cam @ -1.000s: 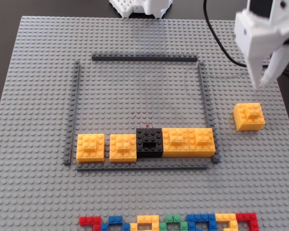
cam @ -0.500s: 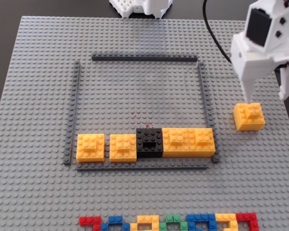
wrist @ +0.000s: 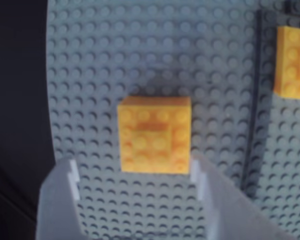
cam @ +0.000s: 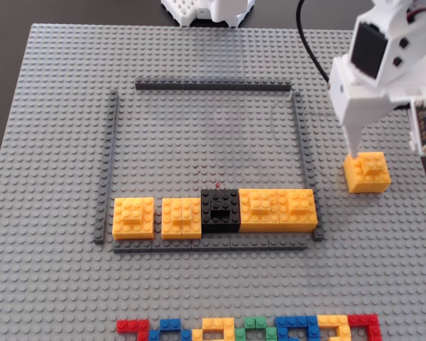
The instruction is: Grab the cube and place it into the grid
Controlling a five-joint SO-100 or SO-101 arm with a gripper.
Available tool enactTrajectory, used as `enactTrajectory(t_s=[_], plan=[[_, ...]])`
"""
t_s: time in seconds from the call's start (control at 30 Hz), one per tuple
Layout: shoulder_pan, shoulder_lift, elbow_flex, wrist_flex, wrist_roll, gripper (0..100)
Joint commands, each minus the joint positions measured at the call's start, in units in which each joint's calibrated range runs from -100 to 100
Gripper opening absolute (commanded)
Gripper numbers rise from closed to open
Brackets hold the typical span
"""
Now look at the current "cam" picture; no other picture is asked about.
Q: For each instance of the dark grey Lego wall strip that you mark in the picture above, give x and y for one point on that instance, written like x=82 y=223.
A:
x=303 y=149
x=199 y=245
x=199 y=84
x=106 y=167

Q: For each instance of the yellow Lego brick letter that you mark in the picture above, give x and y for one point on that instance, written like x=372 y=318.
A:
x=216 y=324
x=332 y=321

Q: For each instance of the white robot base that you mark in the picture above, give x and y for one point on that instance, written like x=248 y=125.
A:
x=216 y=10

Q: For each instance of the grey Lego baseplate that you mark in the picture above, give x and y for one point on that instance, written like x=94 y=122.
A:
x=57 y=284

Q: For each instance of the yellow Lego cube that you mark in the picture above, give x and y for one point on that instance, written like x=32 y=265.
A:
x=259 y=209
x=133 y=216
x=367 y=177
x=181 y=216
x=298 y=209

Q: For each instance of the blue Lego brick letter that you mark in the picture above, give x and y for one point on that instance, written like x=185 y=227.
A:
x=294 y=322
x=168 y=325

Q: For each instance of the green Lego brick letter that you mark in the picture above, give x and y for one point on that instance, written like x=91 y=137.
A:
x=255 y=322

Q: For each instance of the red Lego brick letter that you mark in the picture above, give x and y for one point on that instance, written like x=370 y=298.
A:
x=128 y=326
x=365 y=319

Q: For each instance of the black Lego cube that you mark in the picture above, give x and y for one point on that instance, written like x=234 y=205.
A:
x=207 y=213

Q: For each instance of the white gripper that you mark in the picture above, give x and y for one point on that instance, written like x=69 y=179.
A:
x=353 y=106

